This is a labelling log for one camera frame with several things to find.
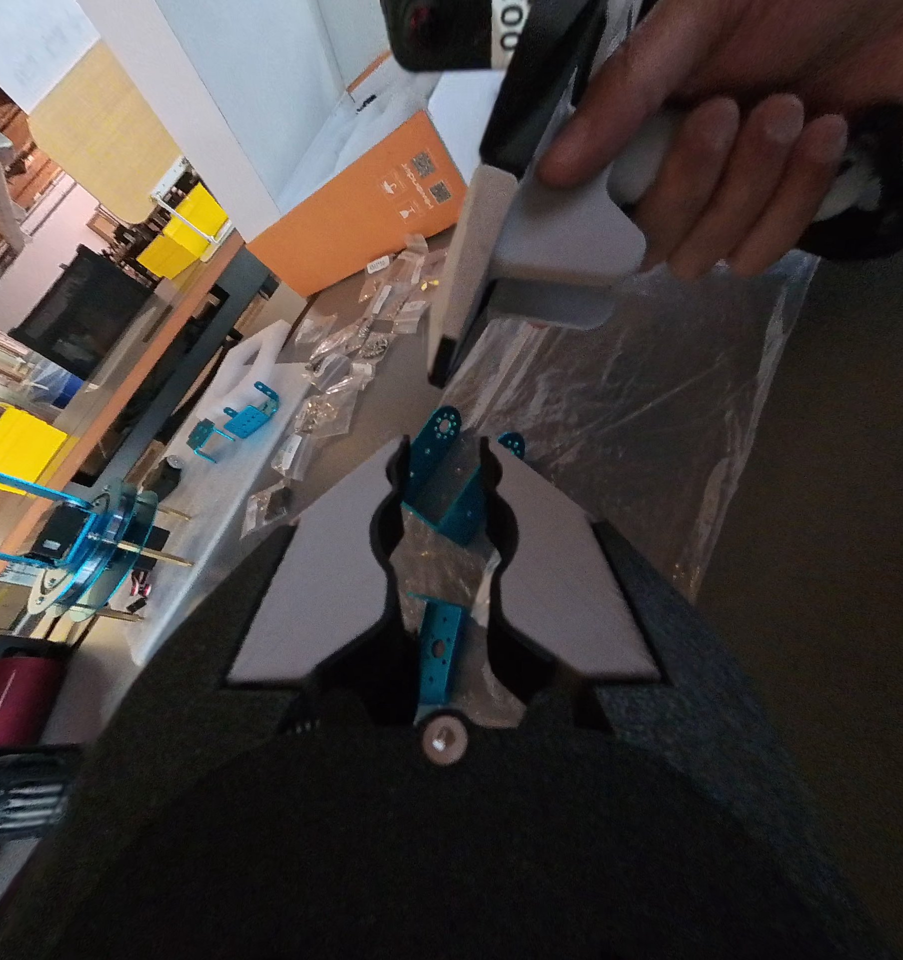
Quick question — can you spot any white foam sheet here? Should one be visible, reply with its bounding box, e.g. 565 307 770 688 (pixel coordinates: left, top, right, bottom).
69 318 325 670

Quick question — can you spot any blue acrylic robot base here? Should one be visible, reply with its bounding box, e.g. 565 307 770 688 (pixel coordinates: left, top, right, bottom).
0 461 198 625

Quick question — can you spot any dark grey desk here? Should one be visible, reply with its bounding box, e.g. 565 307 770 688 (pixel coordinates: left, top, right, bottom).
121 225 903 960

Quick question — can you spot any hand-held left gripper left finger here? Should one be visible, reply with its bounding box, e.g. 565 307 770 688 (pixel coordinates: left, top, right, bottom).
225 435 411 704

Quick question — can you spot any small blue L bracket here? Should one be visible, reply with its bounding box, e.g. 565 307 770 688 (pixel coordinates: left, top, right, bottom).
405 591 468 725

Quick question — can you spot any large clear plastic bag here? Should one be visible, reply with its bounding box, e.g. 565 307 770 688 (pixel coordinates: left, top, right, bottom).
387 247 822 732

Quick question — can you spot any wooden-edged table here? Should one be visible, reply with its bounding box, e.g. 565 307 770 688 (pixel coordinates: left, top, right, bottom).
65 228 282 485

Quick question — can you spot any blue perforated servo bracket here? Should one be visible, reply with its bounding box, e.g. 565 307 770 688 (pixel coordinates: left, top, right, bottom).
222 403 271 445

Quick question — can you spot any orange cardboard box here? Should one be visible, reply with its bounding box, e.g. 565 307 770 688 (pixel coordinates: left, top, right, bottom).
245 108 469 299

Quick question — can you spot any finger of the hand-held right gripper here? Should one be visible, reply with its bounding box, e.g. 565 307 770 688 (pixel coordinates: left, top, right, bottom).
427 165 522 389

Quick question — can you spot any large blue U bracket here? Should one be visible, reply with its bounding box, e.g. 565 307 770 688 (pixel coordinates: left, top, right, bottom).
400 405 529 550

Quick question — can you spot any yellow storage bin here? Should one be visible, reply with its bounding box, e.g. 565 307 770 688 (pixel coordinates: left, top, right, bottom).
135 182 233 276
0 408 72 494

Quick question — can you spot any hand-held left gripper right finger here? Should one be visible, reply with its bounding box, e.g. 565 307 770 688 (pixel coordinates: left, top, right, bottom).
480 435 664 711

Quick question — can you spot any pile of screw bags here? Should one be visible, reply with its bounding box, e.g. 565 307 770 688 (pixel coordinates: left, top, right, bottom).
241 232 453 528

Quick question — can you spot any maroon cylinder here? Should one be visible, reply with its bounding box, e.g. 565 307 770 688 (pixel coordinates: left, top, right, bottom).
0 633 72 901

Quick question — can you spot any black cabinet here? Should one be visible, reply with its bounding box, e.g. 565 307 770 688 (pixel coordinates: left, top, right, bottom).
7 243 158 381

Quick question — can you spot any person's right hand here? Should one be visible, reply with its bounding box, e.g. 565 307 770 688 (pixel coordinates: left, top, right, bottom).
536 0 903 282

